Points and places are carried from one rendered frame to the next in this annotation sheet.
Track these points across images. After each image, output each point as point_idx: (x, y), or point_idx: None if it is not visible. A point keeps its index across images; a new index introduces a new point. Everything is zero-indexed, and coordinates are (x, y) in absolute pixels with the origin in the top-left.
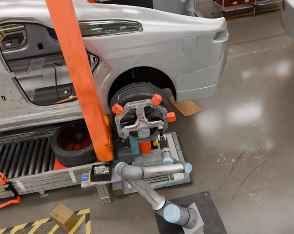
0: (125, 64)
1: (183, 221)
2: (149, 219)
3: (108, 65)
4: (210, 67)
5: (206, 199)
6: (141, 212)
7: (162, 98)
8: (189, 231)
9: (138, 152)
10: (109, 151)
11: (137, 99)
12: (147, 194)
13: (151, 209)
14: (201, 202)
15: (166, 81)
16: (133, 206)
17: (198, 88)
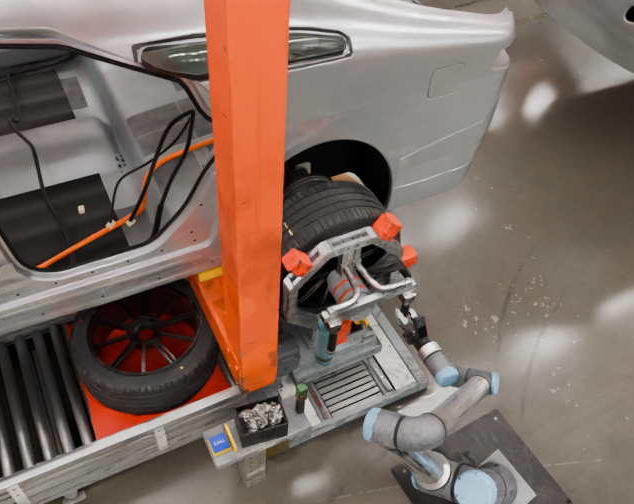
0: (297, 141)
1: (499, 500)
2: (370, 497)
3: None
4: (473, 125)
5: (501, 430)
6: (346, 483)
7: None
8: None
9: None
10: (273, 366)
11: (340, 229)
12: (425, 465)
13: (365, 470)
14: (493, 438)
15: (349, 158)
16: (322, 473)
17: (437, 175)
